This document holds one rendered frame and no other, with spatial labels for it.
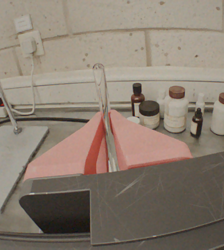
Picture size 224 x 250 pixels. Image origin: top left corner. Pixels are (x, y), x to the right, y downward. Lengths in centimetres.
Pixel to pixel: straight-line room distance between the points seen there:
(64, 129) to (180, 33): 42
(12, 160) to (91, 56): 38
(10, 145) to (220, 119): 56
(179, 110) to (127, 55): 23
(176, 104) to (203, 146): 12
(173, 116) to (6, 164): 43
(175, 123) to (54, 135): 32
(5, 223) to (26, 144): 24
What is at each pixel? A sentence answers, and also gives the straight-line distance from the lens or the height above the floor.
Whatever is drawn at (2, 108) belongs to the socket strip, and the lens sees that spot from 77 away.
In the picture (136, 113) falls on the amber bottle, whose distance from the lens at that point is 57.
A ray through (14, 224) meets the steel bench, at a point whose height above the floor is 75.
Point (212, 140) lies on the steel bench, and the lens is 52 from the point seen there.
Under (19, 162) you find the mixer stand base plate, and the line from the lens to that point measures 53.
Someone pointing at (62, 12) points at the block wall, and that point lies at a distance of 63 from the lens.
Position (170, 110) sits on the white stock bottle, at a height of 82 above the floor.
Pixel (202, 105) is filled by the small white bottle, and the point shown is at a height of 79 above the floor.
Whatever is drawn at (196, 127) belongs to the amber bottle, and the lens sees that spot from 51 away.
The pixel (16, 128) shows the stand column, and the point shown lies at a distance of 63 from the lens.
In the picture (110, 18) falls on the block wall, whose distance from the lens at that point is 59.
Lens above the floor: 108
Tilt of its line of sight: 36 degrees down
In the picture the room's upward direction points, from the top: 9 degrees counter-clockwise
